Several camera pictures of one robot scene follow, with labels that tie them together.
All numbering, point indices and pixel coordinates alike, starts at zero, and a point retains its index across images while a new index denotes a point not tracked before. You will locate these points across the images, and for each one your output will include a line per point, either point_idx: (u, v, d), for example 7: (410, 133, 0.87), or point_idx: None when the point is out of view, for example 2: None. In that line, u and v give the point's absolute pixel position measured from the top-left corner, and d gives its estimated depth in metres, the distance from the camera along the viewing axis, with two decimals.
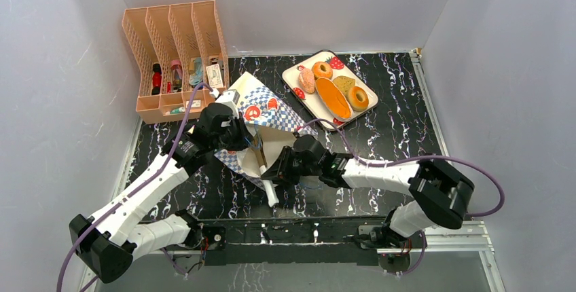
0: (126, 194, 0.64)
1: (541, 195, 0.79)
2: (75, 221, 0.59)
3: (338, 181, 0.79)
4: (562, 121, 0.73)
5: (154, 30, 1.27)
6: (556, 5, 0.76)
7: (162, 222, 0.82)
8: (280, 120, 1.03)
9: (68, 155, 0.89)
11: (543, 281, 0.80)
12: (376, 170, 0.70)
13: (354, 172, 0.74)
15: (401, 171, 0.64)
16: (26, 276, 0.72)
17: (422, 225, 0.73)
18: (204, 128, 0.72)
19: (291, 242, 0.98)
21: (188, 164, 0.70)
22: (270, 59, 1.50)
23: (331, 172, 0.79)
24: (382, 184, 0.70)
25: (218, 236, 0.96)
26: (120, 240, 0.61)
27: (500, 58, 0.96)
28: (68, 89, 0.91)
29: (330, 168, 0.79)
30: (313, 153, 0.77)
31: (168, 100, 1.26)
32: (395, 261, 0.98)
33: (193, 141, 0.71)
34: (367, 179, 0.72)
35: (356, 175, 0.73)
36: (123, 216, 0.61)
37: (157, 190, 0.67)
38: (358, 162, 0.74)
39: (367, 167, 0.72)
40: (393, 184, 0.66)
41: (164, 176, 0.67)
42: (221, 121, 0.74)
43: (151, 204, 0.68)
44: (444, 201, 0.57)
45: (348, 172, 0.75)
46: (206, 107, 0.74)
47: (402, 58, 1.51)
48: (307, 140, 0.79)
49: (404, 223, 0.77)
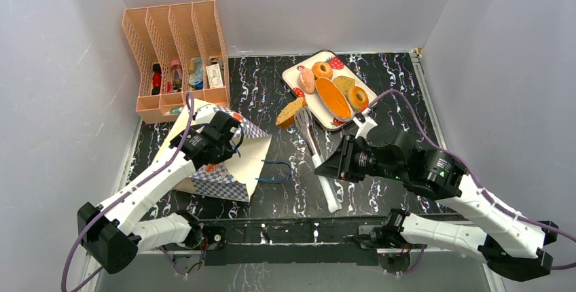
0: (135, 184, 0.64)
1: (541, 195, 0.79)
2: (83, 208, 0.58)
3: (435, 189, 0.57)
4: (562, 121, 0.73)
5: (154, 30, 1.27)
6: (556, 4, 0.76)
7: (165, 218, 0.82)
8: (247, 130, 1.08)
9: (67, 154, 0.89)
11: (545, 282, 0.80)
12: (501, 216, 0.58)
13: (473, 203, 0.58)
15: (528, 235, 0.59)
16: (26, 275, 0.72)
17: (446, 246, 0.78)
18: (216, 130, 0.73)
19: (291, 242, 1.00)
21: (195, 157, 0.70)
22: (270, 59, 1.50)
23: (422, 176, 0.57)
24: (484, 225, 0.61)
25: (218, 236, 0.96)
26: (127, 228, 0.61)
27: (500, 59, 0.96)
28: (68, 88, 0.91)
29: (422, 170, 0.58)
30: (400, 147, 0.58)
31: (168, 99, 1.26)
32: (395, 261, 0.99)
33: (202, 136, 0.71)
34: (480, 216, 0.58)
35: (473, 208, 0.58)
36: (132, 206, 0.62)
37: (166, 181, 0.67)
38: (480, 192, 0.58)
39: (490, 206, 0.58)
40: (504, 236, 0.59)
41: (172, 168, 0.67)
42: (231, 126, 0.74)
43: (159, 195, 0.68)
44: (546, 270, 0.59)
45: (465, 199, 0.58)
46: (219, 111, 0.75)
47: (402, 58, 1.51)
48: (394, 134, 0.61)
49: (427, 238, 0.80)
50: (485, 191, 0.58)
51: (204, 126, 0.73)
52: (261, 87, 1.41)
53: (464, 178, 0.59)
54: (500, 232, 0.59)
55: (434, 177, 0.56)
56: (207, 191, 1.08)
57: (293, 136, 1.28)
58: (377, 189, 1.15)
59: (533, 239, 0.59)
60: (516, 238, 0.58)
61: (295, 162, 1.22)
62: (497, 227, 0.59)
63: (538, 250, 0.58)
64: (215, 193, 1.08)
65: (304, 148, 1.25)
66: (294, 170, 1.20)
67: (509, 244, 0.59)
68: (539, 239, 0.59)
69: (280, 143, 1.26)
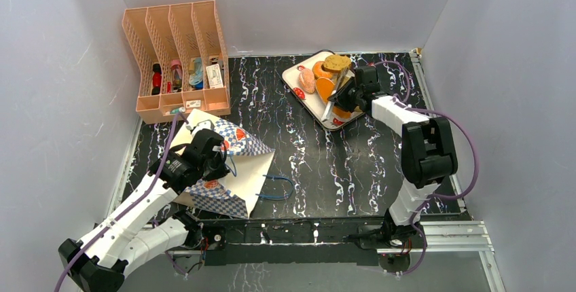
0: (114, 218, 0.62)
1: (541, 196, 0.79)
2: (63, 245, 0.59)
3: (367, 106, 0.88)
4: (562, 121, 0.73)
5: (154, 30, 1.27)
6: (557, 3, 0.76)
7: (157, 229, 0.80)
8: (250, 147, 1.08)
9: (67, 155, 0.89)
11: (544, 282, 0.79)
12: (395, 108, 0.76)
13: (380, 100, 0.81)
15: (411, 116, 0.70)
16: (27, 274, 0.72)
17: (410, 205, 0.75)
18: (196, 150, 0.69)
19: (291, 242, 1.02)
21: (177, 184, 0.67)
22: (270, 59, 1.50)
23: (368, 96, 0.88)
24: (390, 122, 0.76)
25: (218, 236, 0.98)
26: (109, 261, 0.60)
27: (500, 59, 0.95)
28: (68, 88, 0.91)
29: (370, 94, 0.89)
30: (363, 73, 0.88)
31: (168, 99, 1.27)
32: (395, 261, 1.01)
33: (182, 160, 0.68)
34: (383, 108, 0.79)
35: (380, 104, 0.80)
36: (111, 240, 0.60)
37: (147, 211, 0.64)
38: (391, 98, 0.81)
39: (391, 103, 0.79)
40: (395, 121, 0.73)
41: (151, 198, 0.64)
42: (214, 145, 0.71)
43: (142, 224, 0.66)
44: (421, 151, 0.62)
45: (378, 102, 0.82)
46: (200, 130, 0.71)
47: (402, 58, 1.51)
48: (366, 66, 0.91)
49: (399, 204, 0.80)
50: (393, 98, 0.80)
51: (185, 148, 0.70)
52: (261, 88, 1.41)
53: (386, 96, 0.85)
54: (393, 119, 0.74)
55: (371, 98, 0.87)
56: (205, 206, 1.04)
57: (293, 136, 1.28)
58: (377, 189, 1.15)
59: (412, 117, 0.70)
60: (399, 117, 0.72)
61: (295, 162, 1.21)
62: (390, 115, 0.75)
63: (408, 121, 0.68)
64: (214, 208, 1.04)
65: (304, 148, 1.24)
66: (293, 170, 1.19)
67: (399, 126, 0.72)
68: (420, 118, 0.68)
69: (280, 143, 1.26)
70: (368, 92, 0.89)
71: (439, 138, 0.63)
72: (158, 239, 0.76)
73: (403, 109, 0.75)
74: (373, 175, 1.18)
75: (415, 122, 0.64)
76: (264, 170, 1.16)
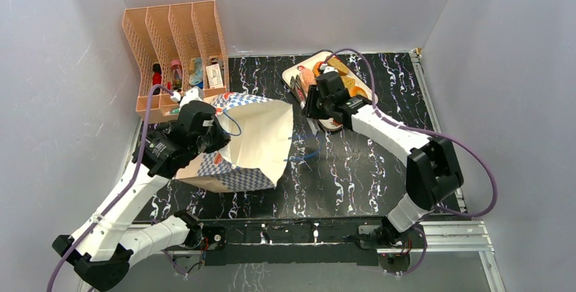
0: (100, 212, 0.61)
1: (541, 195, 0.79)
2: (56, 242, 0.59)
3: (344, 118, 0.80)
4: (562, 121, 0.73)
5: (154, 30, 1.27)
6: (556, 3, 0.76)
7: (160, 225, 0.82)
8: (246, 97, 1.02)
9: (67, 154, 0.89)
11: (543, 282, 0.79)
12: (385, 126, 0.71)
13: (363, 118, 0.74)
15: (409, 140, 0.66)
16: (26, 275, 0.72)
17: (412, 216, 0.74)
18: (185, 126, 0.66)
19: (291, 242, 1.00)
21: (164, 167, 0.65)
22: (270, 59, 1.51)
23: (342, 107, 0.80)
24: (383, 140, 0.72)
25: (218, 236, 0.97)
26: (106, 254, 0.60)
27: (499, 60, 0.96)
28: (68, 88, 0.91)
29: (344, 103, 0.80)
30: (329, 83, 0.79)
31: (168, 100, 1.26)
32: (395, 261, 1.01)
33: (167, 142, 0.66)
34: (371, 128, 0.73)
35: (364, 122, 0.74)
36: (101, 235, 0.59)
37: (134, 202, 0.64)
38: (374, 111, 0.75)
39: (379, 119, 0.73)
40: (392, 144, 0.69)
41: (136, 189, 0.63)
42: (203, 120, 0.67)
43: (132, 215, 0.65)
44: (430, 180, 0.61)
45: (358, 116, 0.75)
46: (186, 104, 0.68)
47: (402, 58, 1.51)
48: (329, 75, 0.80)
49: (402, 215, 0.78)
50: (377, 110, 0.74)
51: (173, 127, 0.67)
52: (261, 87, 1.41)
53: (367, 105, 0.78)
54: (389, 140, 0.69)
55: (346, 108, 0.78)
56: (236, 185, 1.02)
57: (293, 136, 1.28)
58: (377, 189, 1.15)
59: (413, 142, 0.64)
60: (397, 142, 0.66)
61: (295, 162, 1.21)
62: (384, 136, 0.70)
63: (412, 149, 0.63)
64: (244, 186, 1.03)
65: (304, 147, 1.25)
66: (293, 170, 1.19)
67: (399, 151, 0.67)
68: (422, 142, 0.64)
69: None
70: (339, 103, 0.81)
71: (444, 159, 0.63)
72: (161, 234, 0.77)
73: (396, 128, 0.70)
74: (373, 175, 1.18)
75: (419, 150, 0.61)
76: (286, 131, 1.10)
